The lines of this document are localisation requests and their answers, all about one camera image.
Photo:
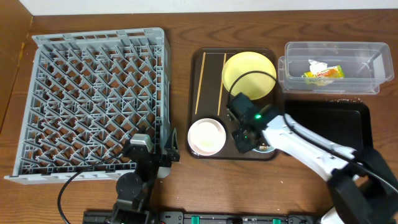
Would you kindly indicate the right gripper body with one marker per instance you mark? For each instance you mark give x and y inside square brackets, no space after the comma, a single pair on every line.
[245,142]

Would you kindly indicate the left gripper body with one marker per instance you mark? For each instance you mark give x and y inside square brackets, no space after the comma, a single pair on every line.
[157,154]

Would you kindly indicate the light blue bowl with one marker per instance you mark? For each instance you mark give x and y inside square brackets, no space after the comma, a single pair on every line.
[256,149]

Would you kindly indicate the white tissue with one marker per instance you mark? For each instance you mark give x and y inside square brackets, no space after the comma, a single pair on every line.
[317,67]

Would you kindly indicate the green orange snack wrapper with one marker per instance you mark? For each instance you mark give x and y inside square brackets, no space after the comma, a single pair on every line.
[326,74]

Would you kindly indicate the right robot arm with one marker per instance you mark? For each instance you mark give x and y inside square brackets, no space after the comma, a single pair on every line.
[363,188]

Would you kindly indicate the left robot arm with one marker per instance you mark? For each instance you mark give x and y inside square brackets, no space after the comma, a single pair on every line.
[134,189]

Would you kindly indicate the grey dishwasher rack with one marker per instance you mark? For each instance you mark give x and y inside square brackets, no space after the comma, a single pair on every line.
[89,92]

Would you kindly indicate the black waste tray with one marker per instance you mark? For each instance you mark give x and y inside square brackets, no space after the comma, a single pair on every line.
[347,124]

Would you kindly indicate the yellow plate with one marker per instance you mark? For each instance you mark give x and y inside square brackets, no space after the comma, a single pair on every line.
[255,85]

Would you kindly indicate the white pink bowl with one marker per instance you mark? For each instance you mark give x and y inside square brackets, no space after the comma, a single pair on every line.
[206,137]

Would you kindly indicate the dark brown serving tray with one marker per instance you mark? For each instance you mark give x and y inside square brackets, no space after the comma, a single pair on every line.
[208,103]

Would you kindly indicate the right wooden chopstick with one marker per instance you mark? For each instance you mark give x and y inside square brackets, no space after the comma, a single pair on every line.
[221,86]

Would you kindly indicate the wooden chopstick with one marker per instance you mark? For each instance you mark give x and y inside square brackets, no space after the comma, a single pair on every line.
[200,81]
[221,86]

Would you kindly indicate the left wooden chopstick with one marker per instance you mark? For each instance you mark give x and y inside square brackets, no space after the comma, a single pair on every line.
[200,81]

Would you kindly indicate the clear plastic bin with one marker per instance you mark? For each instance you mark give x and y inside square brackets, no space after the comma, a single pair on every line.
[365,66]

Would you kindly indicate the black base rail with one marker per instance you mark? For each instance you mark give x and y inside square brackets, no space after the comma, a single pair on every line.
[188,218]

